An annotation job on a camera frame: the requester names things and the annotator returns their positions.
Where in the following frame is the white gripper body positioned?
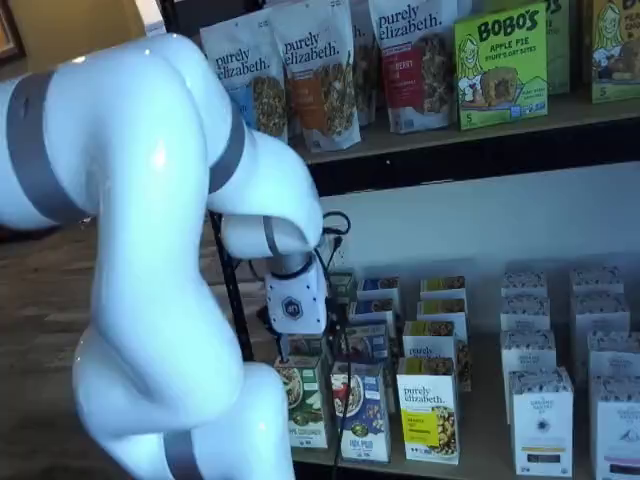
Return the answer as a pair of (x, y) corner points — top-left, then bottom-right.
(263, 261), (330, 337)

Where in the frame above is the blue and white oatmeal box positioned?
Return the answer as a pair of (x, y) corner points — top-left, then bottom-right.
(329, 361), (393, 464)
(349, 297), (397, 327)
(356, 276), (402, 304)
(344, 321), (392, 372)

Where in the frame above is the green apple cinnamon oatmeal box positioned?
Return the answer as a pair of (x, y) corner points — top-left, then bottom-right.
(328, 271), (358, 302)
(273, 353), (332, 450)
(288, 334), (327, 359)

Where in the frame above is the yellow and white granola box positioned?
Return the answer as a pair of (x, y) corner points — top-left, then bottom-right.
(401, 319), (474, 395)
(415, 298), (469, 347)
(419, 275), (468, 304)
(395, 370), (460, 466)

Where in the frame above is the wooden shelf board with boxes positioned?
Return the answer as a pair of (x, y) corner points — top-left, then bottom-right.
(246, 298), (640, 480)

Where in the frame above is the wooden shelf board with bags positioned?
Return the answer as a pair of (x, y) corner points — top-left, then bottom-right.
(293, 81), (640, 167)

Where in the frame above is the green Bobo's apple pie box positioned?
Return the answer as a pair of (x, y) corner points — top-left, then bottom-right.
(453, 1), (549, 132)

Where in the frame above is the green Bobo's snack box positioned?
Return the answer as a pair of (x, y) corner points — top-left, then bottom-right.
(543, 0), (572, 97)

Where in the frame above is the yellow-green Bobo's snack box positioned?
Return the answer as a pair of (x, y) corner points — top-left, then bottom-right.
(581, 0), (640, 105)

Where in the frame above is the orange label granola bag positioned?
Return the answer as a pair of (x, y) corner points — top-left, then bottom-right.
(266, 6), (363, 154)

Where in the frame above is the blue label granola bag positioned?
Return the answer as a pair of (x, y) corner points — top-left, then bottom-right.
(199, 21), (290, 145)

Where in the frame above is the white granola bag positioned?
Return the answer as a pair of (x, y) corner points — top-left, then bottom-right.
(348, 0), (382, 127)

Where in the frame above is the red label granola bag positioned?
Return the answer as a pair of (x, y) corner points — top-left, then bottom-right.
(367, 0), (462, 135)

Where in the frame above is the white wall outlet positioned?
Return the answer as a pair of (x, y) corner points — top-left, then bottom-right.
(325, 232), (352, 274)

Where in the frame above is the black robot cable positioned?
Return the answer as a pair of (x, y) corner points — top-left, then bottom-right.
(312, 210), (354, 480)

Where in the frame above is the black metal shelf frame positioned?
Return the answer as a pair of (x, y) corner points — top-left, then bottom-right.
(158, 0), (640, 364)

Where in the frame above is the brown wooden frame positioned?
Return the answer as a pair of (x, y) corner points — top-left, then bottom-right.
(0, 0), (27, 64)

